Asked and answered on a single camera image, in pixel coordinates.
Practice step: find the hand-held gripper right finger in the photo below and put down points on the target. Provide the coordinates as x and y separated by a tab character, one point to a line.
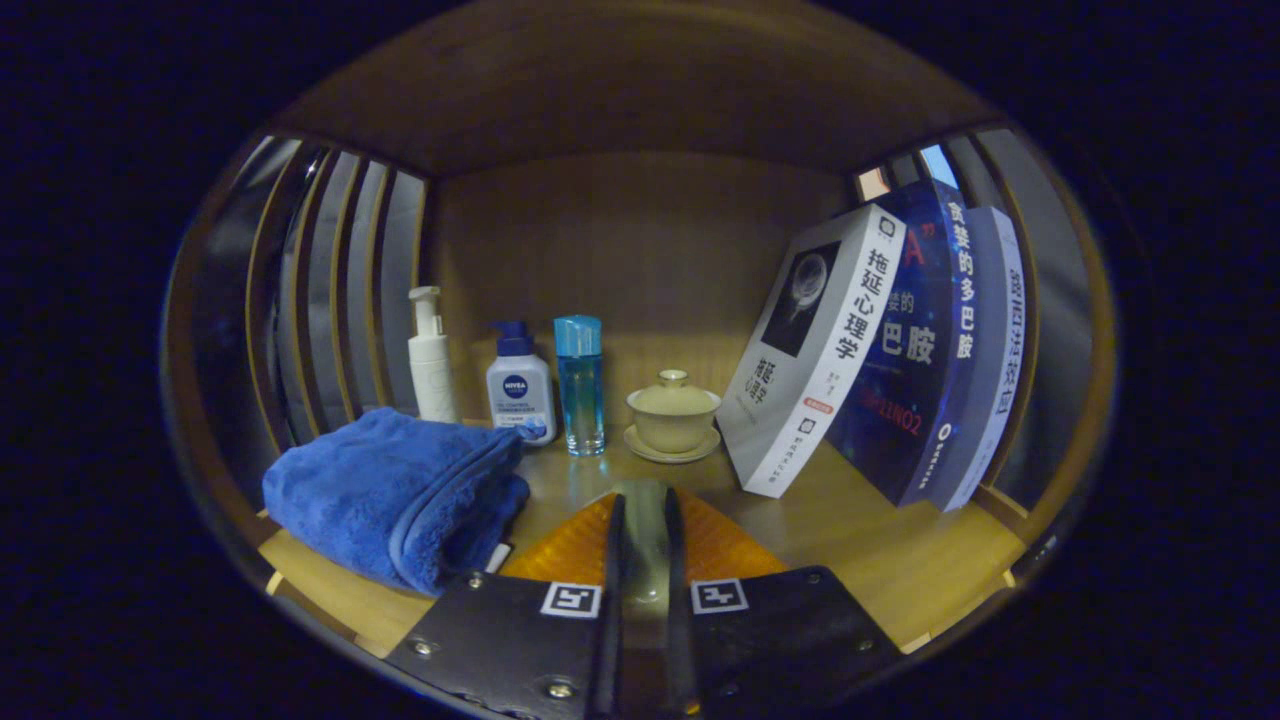
680	650

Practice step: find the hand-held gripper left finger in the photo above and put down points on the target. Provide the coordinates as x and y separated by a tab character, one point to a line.
610	650

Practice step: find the wooden countertop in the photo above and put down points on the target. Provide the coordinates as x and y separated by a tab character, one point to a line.
880	560

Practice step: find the wooden cabinet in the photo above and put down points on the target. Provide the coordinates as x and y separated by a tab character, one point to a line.
640	250

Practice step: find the beige lidded teacup with saucer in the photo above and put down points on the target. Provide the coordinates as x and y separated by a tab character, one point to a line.
670	415

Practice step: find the clear blue bottle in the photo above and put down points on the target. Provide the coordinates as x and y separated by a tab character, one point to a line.
580	400

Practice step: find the folded blue towel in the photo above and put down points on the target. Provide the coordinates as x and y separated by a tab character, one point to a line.
390	490

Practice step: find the white bottle blue cap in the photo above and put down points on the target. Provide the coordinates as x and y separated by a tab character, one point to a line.
520	390

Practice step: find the white pump bottle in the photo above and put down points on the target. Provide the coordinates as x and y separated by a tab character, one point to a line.
433	370

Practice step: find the white book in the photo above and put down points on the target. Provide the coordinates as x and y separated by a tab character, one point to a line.
830	340

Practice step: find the dark blue book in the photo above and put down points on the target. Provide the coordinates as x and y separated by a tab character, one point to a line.
920	400

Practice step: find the light blue book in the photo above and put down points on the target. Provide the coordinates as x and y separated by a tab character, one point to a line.
1000	340

